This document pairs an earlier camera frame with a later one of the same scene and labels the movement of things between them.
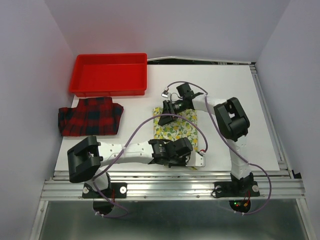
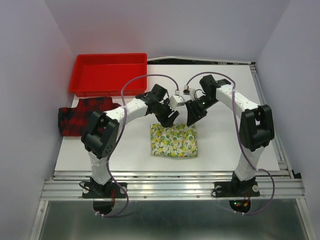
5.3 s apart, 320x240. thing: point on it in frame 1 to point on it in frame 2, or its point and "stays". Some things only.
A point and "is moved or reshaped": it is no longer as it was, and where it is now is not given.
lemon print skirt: [178, 128] is moved or reshaped
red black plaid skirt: [93, 116] stays
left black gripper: [182, 164] to [165, 121]
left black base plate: [115, 190] stays
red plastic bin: [99, 75] stays
